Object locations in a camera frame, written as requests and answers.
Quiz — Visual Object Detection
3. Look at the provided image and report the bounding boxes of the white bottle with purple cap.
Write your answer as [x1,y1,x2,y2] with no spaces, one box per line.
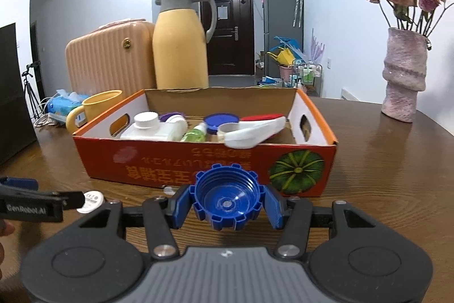
[120,111,188,142]

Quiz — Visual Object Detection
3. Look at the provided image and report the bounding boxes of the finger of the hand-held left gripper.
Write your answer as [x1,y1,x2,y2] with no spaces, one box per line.
[0,185,86,210]
[0,177,39,191]

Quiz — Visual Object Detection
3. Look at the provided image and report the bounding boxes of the blue tissue pack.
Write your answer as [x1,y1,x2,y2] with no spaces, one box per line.
[50,89,89,117]

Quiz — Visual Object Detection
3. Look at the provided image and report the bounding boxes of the red white lint brush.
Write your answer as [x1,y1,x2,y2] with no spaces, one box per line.
[223,115,287,150]

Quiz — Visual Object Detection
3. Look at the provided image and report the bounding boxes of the metal storage cart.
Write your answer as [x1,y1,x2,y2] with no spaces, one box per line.
[296,63,323,98]

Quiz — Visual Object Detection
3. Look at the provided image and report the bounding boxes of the black tripod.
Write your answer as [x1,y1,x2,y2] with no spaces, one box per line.
[21,63,41,119]

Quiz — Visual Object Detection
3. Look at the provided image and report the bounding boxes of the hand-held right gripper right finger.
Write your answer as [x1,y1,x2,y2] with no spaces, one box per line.
[264,187,382,261]

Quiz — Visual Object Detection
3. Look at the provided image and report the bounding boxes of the white cables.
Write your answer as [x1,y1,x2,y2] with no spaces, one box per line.
[33,97,54,128]

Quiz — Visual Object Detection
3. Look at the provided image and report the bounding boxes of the yellow watering can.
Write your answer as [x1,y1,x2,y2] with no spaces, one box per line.
[267,47,295,65]

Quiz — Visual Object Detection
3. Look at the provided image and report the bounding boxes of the blue notched bottle cap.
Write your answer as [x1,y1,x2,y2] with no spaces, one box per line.
[192,164,266,232]

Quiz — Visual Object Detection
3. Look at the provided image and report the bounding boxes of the pink textured vase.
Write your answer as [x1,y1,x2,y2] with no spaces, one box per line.
[381,27,431,123]

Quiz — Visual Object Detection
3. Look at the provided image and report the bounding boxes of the dark entrance door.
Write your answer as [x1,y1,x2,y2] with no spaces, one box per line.
[199,0,254,76]

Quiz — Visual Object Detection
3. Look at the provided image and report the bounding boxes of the yellow thermos jug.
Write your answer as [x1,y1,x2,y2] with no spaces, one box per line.
[152,0,218,89]

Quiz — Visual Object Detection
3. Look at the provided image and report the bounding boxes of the blue white box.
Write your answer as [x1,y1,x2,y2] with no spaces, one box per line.
[260,76,284,88]

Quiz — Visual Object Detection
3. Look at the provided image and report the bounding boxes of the yellow mug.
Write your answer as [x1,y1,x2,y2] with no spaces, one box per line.
[66,90,123,134]

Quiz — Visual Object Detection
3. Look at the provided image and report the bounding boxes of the purple dried flower bunch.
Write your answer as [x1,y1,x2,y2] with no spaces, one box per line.
[310,28,326,64]

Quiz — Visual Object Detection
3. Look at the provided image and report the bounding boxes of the black paper bag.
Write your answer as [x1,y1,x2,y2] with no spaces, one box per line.
[0,22,38,167]

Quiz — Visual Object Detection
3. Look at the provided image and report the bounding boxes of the small white round cap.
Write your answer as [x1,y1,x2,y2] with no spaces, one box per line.
[76,190,104,215]

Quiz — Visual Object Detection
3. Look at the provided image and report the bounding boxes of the blue round lid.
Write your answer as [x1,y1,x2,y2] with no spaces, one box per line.
[203,113,239,135]

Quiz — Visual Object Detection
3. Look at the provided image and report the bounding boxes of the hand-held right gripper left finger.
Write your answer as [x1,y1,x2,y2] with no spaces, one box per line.
[69,184,196,261]

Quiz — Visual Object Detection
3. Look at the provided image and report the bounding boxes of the grey refrigerator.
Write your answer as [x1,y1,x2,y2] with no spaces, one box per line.
[262,0,304,78]

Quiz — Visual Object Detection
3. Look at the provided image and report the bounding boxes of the hanging folded umbrellas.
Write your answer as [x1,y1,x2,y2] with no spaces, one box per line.
[293,0,305,28]

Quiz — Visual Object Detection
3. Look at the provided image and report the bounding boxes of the green spray bottle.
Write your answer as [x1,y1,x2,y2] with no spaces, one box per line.
[181,123,207,143]

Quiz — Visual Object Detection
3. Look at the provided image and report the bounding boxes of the blue folding rack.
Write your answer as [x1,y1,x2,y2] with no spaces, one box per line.
[273,35,309,62]

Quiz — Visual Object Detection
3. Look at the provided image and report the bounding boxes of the orange printed cardboard box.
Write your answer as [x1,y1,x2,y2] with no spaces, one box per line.
[73,86,338,198]

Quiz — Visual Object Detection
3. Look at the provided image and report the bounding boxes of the peach ribbed suitcase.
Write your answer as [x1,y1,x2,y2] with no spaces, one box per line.
[65,18,157,99]

